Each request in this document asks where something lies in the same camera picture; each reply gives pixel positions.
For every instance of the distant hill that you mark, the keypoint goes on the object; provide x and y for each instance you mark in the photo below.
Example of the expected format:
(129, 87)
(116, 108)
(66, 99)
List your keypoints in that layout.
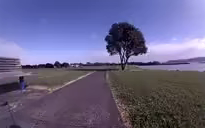
(196, 59)

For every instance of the distant row of trees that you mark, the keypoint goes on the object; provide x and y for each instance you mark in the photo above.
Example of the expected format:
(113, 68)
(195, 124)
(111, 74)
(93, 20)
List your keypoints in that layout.
(90, 64)

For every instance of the grey water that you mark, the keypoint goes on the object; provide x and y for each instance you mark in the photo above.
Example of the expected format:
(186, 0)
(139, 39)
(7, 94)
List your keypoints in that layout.
(186, 66)

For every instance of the large dark tree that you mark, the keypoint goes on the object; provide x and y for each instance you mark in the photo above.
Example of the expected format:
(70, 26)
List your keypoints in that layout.
(125, 40)

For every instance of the person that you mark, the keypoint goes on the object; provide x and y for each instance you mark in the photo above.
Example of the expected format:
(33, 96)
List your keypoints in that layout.
(22, 83)

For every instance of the grass lawn strip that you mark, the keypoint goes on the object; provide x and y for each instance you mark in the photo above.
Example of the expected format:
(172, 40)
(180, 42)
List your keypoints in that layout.
(53, 77)

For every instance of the green grass field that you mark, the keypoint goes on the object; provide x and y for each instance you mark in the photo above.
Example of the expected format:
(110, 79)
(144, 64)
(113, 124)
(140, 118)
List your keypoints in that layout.
(163, 96)

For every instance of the grey asphalt path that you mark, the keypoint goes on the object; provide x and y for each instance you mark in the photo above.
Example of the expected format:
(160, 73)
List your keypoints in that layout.
(83, 100)

